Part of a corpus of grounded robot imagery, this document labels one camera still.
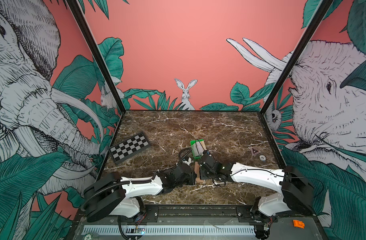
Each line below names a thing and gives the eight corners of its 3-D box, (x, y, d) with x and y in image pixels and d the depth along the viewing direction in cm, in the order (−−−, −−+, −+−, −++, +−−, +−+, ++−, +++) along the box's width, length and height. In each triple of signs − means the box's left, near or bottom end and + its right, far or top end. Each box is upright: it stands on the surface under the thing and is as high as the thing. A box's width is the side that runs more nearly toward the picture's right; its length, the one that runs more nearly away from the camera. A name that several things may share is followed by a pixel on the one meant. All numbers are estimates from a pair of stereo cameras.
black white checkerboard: (116, 165, 93) (114, 162, 89) (111, 151, 99) (108, 148, 96) (151, 146, 102) (149, 143, 98) (143, 135, 108) (142, 131, 105)
